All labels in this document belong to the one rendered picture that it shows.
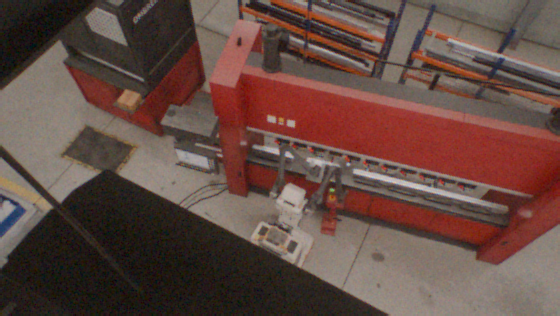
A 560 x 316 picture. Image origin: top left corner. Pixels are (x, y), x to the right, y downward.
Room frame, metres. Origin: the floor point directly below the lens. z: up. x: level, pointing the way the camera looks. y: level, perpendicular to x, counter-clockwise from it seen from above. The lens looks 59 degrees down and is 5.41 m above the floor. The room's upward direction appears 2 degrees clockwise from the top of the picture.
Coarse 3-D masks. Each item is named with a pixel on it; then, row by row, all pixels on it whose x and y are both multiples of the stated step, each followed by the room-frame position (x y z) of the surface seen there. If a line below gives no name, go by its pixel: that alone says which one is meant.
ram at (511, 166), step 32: (256, 96) 2.76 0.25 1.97; (288, 96) 2.68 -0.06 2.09; (256, 128) 2.76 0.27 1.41; (288, 128) 2.68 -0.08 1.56; (320, 128) 2.60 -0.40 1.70; (352, 128) 2.52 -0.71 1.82; (384, 128) 2.45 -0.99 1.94; (416, 128) 2.39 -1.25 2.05; (384, 160) 2.42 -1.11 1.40; (416, 160) 2.35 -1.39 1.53; (448, 160) 2.29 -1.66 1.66; (480, 160) 2.23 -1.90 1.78; (512, 160) 2.17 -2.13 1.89; (544, 160) 2.12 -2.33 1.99; (512, 192) 2.12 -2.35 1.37
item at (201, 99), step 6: (198, 90) 3.61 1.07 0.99; (198, 96) 3.52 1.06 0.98; (204, 96) 3.52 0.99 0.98; (210, 96) 3.53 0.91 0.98; (192, 102) 3.42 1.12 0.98; (198, 102) 3.43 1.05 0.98; (204, 102) 3.43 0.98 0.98; (210, 102) 3.43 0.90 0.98; (198, 108) 3.33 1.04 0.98; (204, 108) 3.34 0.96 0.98; (210, 108) 3.34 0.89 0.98; (198, 144) 3.11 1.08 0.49; (222, 162) 3.05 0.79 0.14
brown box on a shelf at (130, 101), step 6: (126, 90) 3.47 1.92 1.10; (120, 96) 3.46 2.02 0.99; (126, 96) 3.38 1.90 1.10; (132, 96) 3.38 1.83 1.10; (138, 96) 3.39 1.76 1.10; (120, 102) 3.29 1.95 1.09; (126, 102) 3.28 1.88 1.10; (132, 102) 3.29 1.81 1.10; (138, 102) 3.35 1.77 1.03; (120, 108) 3.28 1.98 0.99; (126, 108) 3.27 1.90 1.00; (132, 108) 3.24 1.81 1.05; (132, 114) 3.20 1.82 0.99
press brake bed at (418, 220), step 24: (264, 168) 2.63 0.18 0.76; (264, 192) 2.66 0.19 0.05; (312, 192) 2.48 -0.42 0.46; (360, 192) 2.35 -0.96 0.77; (360, 216) 2.36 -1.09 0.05; (384, 216) 2.26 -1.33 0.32; (408, 216) 2.20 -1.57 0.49; (432, 216) 2.14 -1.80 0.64; (456, 216) 2.09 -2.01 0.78; (456, 240) 2.09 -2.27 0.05; (480, 240) 1.99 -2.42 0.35
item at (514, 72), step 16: (432, 48) 4.00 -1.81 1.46; (464, 48) 4.03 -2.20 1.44; (480, 48) 4.02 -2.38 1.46; (464, 64) 3.74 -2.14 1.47; (480, 64) 3.75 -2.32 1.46; (496, 64) 3.74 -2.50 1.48; (512, 64) 3.79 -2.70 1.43; (528, 64) 3.75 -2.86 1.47; (512, 80) 3.51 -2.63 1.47; (528, 80) 3.52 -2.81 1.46; (544, 80) 3.51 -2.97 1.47; (544, 96) 3.33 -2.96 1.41
